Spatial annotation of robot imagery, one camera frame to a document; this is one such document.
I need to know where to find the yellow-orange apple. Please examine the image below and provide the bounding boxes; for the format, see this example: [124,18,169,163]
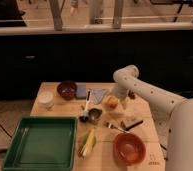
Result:
[106,96,118,109]

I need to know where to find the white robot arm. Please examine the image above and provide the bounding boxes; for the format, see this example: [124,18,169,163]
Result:
[113,65,193,171]

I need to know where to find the green plastic tray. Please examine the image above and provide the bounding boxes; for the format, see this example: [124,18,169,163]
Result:
[2,116,77,171]

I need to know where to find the dark grape bunch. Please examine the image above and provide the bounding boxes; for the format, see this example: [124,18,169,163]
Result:
[128,91,136,99]

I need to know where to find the black and white block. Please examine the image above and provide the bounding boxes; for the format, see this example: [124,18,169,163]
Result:
[120,116,143,131]

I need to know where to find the light blue cloth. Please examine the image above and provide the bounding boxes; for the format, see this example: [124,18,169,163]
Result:
[91,87,108,105]

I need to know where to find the small metal cup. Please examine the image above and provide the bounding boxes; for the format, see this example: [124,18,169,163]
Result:
[88,108,102,121]

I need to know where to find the orange plastic bowl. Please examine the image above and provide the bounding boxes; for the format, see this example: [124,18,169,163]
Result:
[113,133,146,166]

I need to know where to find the yellow green corn cob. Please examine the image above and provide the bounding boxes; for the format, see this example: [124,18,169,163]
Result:
[79,129,96,157]

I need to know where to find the dark red bowl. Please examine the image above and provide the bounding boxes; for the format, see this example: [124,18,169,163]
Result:
[57,80,77,100]

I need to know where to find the white cup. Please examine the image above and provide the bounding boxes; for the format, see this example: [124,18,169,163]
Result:
[37,91,54,108]

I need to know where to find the white handled brush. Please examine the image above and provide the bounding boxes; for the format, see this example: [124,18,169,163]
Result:
[79,91,91,122]

